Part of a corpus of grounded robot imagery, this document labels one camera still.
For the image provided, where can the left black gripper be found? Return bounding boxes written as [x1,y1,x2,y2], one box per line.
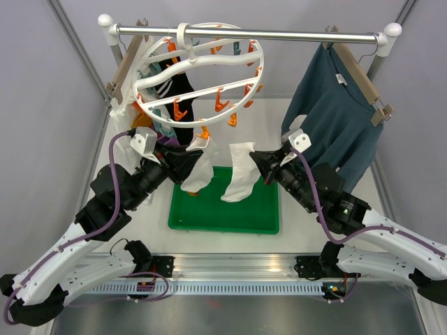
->
[124,141,205,210]

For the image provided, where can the maroon orange sock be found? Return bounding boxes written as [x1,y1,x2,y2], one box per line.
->
[157,135,179,147]

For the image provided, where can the white round clip hanger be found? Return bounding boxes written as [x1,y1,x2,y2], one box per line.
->
[132,22,265,128]

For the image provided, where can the purple orange sock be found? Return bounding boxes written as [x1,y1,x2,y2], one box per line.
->
[131,112,153,128]

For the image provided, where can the black sock with white stripes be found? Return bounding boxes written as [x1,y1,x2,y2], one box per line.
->
[158,57,181,73]

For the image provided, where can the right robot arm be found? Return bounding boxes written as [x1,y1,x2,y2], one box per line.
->
[249,149,446,305]

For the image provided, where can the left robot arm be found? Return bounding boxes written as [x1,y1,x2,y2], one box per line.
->
[1,144,203,327]

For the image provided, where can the white garment on hanger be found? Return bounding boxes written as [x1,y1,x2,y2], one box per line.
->
[110,36,154,172]

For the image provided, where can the blue sweater on hanger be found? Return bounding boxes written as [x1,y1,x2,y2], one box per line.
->
[281,45,383,193]

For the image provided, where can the left beige wooden hanger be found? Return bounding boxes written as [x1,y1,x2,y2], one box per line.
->
[100,15,153,105]

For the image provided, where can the beige wooden hanger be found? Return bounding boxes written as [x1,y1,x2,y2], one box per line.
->
[323,23,402,127]
[100,15,153,105]

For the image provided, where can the right beige wooden hanger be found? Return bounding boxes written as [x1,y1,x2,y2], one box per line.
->
[323,23,402,127]

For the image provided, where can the green plastic tray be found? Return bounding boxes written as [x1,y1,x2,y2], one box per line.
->
[168,166,279,235]

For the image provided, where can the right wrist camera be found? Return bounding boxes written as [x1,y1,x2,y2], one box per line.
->
[280,128,312,167]

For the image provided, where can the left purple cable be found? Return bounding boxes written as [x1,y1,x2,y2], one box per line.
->
[2,131,135,325]

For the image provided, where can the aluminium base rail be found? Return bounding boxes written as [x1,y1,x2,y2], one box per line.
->
[52,253,429,280]

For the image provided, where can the white slotted cable duct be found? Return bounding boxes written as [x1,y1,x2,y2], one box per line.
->
[88,281,323,296]

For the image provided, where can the silver clothes rail bar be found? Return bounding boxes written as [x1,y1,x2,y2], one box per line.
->
[97,14,402,57]

